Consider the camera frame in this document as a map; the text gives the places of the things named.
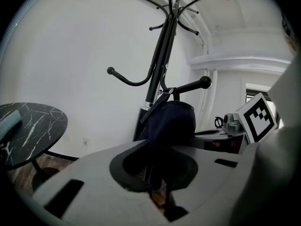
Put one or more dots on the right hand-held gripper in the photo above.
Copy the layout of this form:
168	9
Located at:
256	119

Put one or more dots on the black metal coat rack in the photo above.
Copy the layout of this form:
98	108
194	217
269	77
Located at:
162	55

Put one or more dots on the window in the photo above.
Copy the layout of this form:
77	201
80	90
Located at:
257	94

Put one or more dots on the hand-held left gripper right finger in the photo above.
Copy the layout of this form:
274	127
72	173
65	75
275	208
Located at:
211	180

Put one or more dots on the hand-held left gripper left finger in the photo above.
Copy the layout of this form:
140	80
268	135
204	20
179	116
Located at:
94	196

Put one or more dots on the round black marble table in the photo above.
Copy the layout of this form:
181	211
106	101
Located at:
33	131

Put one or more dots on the white wall socket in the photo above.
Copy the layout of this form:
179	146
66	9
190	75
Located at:
86	140

